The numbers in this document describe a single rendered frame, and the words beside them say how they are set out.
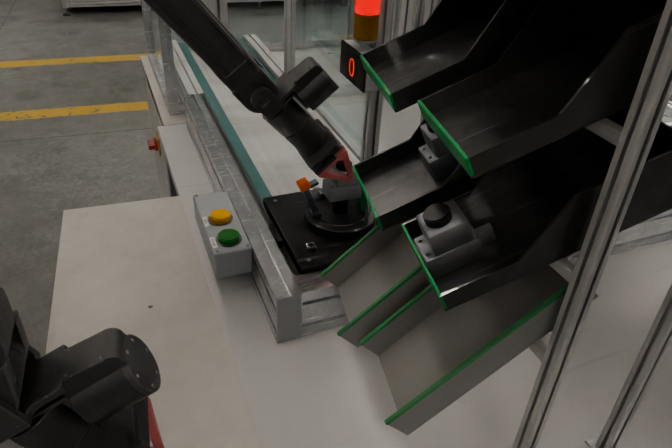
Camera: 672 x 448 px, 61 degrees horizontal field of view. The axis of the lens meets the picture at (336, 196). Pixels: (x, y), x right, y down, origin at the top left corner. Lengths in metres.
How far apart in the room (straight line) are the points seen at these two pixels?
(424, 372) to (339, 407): 0.21
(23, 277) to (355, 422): 1.99
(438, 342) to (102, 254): 0.74
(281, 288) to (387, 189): 0.29
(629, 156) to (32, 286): 2.38
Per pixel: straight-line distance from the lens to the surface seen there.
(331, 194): 1.05
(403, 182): 0.77
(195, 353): 1.02
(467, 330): 0.76
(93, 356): 0.54
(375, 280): 0.87
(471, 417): 0.96
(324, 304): 1.00
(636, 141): 0.55
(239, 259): 1.07
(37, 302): 2.56
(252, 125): 1.60
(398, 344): 0.82
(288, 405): 0.94
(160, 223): 1.32
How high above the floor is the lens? 1.60
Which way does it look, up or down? 32 degrees down
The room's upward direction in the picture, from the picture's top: 3 degrees clockwise
